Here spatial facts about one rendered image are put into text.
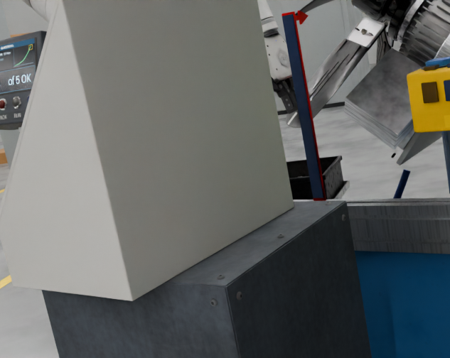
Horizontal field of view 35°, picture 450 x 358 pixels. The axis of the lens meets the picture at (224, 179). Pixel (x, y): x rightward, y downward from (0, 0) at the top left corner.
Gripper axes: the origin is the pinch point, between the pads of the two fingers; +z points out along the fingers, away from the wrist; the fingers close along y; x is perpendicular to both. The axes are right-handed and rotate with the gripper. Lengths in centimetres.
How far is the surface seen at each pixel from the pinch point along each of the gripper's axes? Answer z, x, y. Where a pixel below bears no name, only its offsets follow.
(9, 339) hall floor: 38, 216, 41
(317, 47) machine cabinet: -71, 332, 627
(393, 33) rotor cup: -4.0, -22.8, 11.4
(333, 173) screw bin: 17.0, -7.8, -9.2
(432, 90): 9, -44, -34
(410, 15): -5.5, -28.3, 10.0
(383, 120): 11.3, -20.6, -5.1
